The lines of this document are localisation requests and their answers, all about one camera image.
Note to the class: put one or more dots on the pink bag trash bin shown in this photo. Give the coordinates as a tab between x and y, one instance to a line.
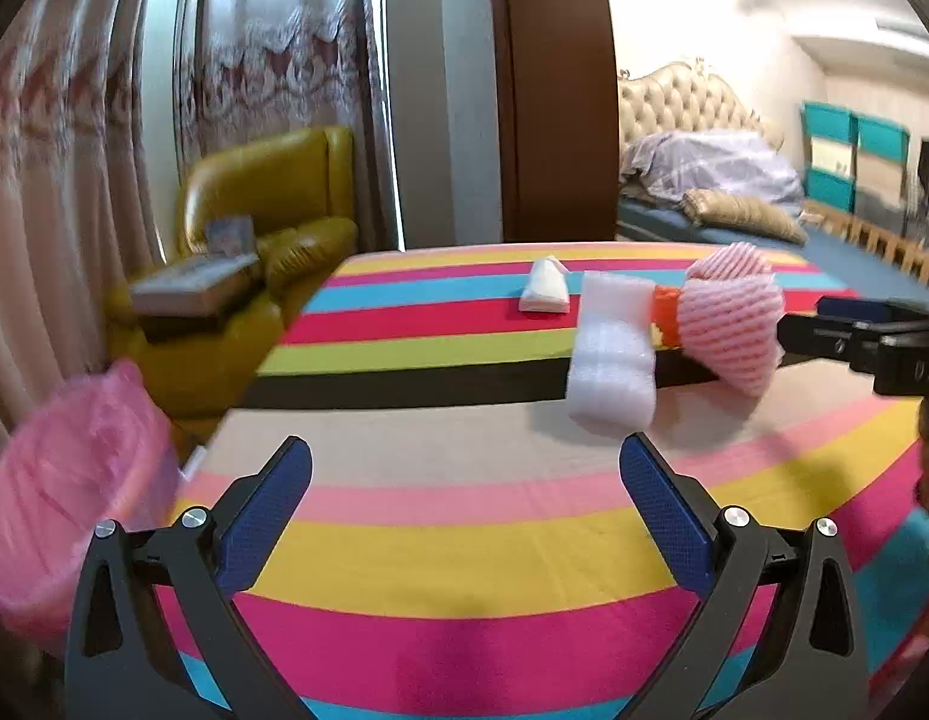
98	448

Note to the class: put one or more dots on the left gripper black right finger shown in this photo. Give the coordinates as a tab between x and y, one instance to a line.
810	659

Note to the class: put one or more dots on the large flat book box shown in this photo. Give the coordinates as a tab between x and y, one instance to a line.
198	286

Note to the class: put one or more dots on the small blue picture box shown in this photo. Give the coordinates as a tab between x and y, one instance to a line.
232	236

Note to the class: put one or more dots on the grey patterned duvet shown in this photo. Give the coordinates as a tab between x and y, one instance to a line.
660	169

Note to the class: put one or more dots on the pink lace curtain left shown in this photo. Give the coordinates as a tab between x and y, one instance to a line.
75	213

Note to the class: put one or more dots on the colourful striped tablecloth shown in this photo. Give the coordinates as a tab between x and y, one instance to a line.
466	550

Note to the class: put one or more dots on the pink lace curtain right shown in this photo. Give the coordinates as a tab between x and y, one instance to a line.
250	69

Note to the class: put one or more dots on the gold striped pillow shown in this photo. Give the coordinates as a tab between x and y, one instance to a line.
706	207

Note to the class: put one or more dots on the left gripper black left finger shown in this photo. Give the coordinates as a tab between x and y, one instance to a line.
121	659

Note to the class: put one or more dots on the yellow leather armchair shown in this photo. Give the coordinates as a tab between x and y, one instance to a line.
297	190

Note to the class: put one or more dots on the pink lace curtain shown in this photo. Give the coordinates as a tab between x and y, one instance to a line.
75	213
250	69

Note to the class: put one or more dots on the cream tufted headboard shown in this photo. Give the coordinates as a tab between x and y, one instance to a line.
683	97

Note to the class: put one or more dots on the white paper packet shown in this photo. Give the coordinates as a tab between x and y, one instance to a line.
546	291

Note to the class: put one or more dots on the brown wooden door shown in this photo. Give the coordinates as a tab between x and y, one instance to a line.
558	122

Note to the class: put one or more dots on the pink foam fruit net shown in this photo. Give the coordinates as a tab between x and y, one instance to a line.
727	317

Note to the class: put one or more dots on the teal storage boxes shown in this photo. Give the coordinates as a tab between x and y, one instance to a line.
857	163

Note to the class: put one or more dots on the white foam block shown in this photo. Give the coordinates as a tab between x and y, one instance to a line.
611	384

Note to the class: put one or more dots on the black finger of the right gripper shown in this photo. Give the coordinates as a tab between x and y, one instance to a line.
817	337
861	308

